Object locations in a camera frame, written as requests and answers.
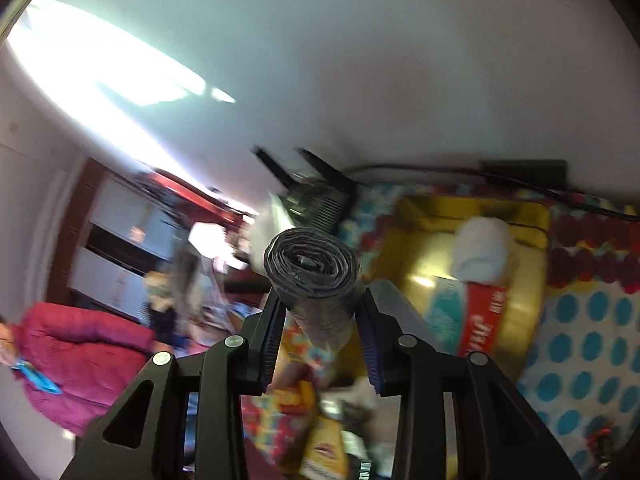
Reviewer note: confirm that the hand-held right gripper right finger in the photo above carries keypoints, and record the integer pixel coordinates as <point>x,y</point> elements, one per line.
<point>369,347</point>

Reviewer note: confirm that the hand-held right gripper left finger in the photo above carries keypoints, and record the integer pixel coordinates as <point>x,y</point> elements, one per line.
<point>270,332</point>

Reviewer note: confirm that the grey garbage bag roll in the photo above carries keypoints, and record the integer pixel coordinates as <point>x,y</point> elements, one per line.
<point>312,265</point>

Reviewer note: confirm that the red cardboard box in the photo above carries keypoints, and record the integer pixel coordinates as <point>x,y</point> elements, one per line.
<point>485,317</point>

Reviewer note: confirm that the white sock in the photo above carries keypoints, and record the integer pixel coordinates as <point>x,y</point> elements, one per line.
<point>482,250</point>

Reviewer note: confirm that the gold metal tin box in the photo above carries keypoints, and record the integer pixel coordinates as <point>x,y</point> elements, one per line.
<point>520,310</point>

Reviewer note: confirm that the white small box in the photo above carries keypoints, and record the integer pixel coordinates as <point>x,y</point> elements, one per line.
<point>272,230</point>

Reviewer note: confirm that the yellow medicine box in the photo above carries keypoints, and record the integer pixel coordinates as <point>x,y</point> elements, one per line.
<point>325,450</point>

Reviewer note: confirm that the black router with antennas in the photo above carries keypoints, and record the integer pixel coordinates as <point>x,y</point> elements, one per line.
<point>320,205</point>

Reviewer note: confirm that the brown cabinet with white doors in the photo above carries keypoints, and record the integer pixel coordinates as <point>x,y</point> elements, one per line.
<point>120,240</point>

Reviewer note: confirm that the polka-dot printed cloth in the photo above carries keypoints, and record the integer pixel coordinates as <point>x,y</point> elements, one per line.
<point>585,350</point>

